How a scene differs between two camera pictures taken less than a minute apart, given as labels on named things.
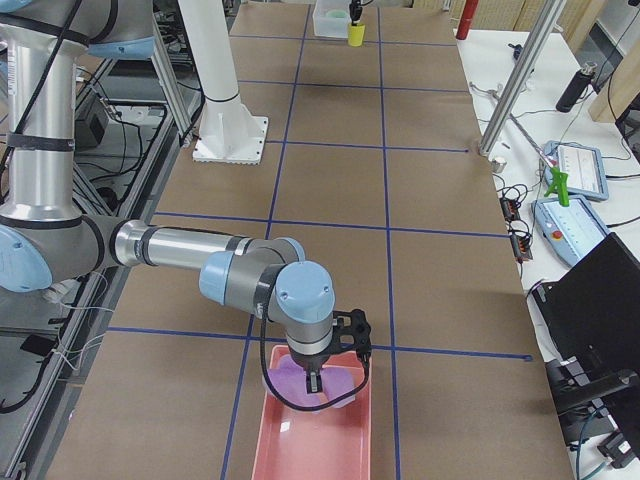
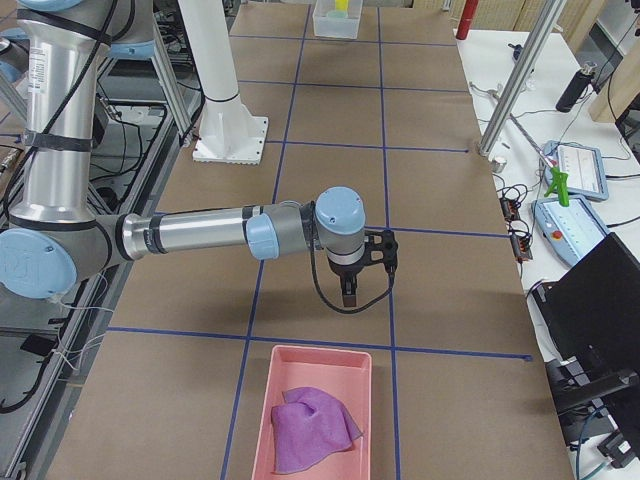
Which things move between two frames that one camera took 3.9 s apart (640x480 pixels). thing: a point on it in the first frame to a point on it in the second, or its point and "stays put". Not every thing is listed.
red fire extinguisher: x=467 y=17 stays put
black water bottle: x=576 y=87 stays put
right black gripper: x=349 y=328 to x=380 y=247
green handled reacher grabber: x=560 y=177 stays put
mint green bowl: x=337 y=13 stays put
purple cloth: x=290 y=382 to x=310 y=425
